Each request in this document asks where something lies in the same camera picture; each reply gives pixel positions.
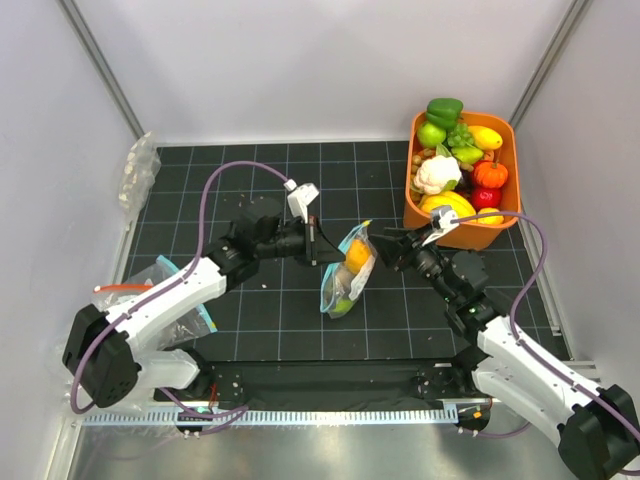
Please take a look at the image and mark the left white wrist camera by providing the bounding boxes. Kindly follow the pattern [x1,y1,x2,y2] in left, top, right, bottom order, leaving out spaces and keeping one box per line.
[284,179,319,223]

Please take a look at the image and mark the green lime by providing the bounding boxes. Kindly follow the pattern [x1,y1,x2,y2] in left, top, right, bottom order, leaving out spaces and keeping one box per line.
[329,298,354,318]

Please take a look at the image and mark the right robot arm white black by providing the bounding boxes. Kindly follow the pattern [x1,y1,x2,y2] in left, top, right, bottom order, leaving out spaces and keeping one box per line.
[370,227,639,479]

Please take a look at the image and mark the slotted cable duct rail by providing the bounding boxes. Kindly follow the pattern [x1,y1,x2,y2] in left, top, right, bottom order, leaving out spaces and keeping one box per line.
[83,404,459,427]

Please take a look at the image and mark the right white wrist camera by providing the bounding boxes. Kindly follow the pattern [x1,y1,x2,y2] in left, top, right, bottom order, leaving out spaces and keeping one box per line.
[421,205,458,246]

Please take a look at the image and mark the brown nut cluster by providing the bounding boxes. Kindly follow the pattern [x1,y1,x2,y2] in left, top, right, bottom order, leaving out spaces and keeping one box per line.
[410,149,436,175]

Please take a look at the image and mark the orange plastic basket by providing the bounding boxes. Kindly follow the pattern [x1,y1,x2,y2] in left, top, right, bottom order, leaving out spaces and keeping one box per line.
[403,111,523,250]

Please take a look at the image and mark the red apple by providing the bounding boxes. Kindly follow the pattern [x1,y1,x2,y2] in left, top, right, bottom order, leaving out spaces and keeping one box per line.
[470,187,502,212]

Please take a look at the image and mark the white cauliflower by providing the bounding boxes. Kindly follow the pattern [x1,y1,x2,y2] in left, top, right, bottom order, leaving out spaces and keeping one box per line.
[411,155,462,195]

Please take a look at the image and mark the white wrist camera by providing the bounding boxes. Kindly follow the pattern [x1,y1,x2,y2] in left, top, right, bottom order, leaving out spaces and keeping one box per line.
[284,179,319,223]
[421,205,458,246]

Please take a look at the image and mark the yellow star fruit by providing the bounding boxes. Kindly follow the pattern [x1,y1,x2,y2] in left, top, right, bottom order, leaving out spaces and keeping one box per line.
[418,191,476,218]

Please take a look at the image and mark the yellow lemon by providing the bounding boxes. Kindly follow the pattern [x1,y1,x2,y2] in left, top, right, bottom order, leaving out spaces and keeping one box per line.
[476,208,504,225]

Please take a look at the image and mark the orange mango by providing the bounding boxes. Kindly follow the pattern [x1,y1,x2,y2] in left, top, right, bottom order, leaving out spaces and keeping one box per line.
[345,238,372,275]

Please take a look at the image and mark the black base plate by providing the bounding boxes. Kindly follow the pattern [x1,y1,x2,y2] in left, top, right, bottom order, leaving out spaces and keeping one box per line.
[172,356,491,410]

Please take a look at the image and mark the bag of white pieces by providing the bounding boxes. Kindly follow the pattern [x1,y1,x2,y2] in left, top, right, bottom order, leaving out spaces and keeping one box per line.
[117,132,161,223]

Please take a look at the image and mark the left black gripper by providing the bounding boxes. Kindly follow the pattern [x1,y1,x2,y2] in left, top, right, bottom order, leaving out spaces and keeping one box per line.
[256,214,346,267]

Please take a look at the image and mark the black gridded mat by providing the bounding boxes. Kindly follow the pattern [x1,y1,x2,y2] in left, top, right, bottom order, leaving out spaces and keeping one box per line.
[119,140,571,362]

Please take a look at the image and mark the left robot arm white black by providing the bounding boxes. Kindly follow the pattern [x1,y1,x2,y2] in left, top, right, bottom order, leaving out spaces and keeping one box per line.
[62,198,345,409]

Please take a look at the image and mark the green grape bunch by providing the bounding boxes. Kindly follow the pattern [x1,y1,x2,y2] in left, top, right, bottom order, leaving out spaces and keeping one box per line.
[446,122,475,148]

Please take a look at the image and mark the pile of clear zip bags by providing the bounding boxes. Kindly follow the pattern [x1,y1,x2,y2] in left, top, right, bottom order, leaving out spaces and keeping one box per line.
[49,282,166,416]

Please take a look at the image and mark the small orange pumpkin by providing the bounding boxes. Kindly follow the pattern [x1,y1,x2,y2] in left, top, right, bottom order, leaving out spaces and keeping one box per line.
[472,161,509,189]

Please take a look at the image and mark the spare zip bag blue zipper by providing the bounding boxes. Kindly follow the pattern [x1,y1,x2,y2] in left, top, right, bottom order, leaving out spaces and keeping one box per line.
[125,255,217,350]

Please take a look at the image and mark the green bell pepper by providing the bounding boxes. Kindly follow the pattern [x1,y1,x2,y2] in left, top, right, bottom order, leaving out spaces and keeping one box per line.
[425,98,464,131]

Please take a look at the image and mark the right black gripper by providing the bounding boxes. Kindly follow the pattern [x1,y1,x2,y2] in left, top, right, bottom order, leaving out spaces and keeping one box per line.
[369,220,458,303]

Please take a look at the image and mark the clear zip bag blue zipper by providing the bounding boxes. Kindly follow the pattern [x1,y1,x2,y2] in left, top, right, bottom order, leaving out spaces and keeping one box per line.
[320,222,378,319]

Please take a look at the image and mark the green apple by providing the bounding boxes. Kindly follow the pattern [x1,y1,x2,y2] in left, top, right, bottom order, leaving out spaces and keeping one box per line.
[416,122,447,149]

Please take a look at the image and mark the yellow mango fruit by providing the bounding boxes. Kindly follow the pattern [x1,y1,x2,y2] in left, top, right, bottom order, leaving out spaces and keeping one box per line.
[468,125,503,151]

